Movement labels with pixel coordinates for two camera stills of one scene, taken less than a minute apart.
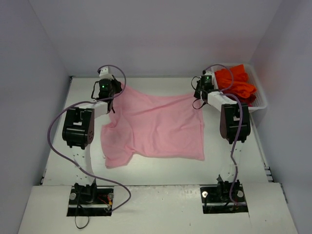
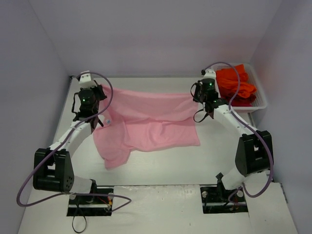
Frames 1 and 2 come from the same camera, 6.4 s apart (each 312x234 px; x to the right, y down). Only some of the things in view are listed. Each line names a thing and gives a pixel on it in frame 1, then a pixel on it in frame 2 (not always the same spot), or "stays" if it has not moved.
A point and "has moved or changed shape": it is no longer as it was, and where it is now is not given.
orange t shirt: x=234 y=79 stays
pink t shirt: x=145 y=125 has moved or changed shape
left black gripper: x=116 y=86 → x=99 y=91
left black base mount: x=90 y=200 stays
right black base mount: x=218 y=200 stays
